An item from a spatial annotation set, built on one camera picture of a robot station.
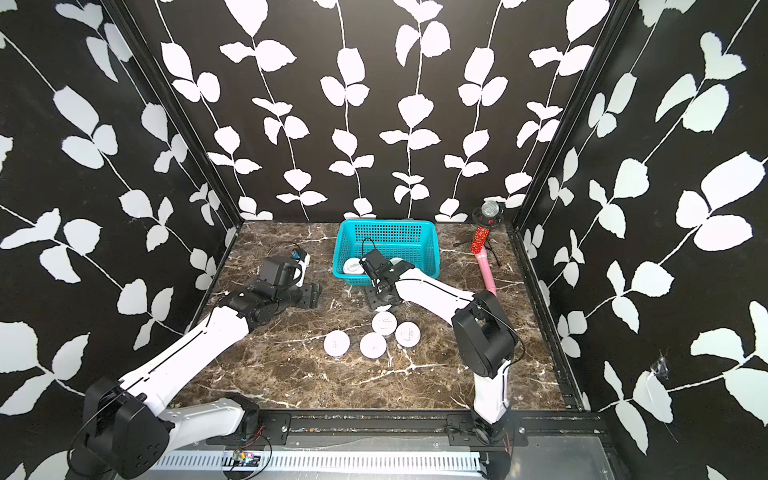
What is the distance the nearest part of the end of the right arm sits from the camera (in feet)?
2.14

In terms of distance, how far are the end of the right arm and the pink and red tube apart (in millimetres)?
400

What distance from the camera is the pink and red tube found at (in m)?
1.00
